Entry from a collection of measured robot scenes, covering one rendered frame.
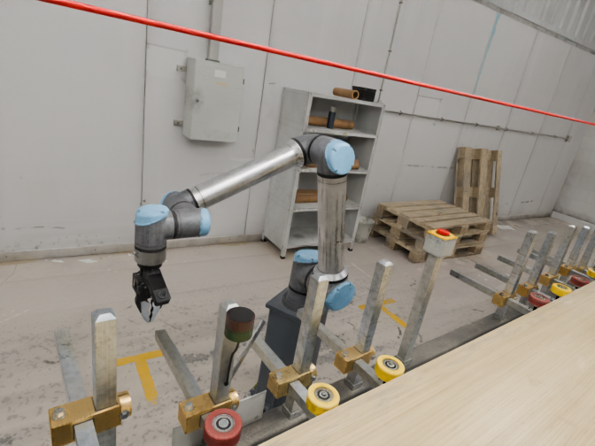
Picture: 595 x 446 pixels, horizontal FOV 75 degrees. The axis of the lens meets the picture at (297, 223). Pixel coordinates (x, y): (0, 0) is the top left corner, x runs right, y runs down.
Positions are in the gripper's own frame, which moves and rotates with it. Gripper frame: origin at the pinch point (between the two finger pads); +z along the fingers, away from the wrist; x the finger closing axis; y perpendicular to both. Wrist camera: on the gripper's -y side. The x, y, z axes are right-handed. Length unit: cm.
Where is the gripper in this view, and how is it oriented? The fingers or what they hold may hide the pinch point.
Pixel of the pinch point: (150, 319)
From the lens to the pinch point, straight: 134.0
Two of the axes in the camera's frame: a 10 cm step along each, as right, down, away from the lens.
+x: -7.8, 0.9, -6.1
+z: -1.6, 9.3, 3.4
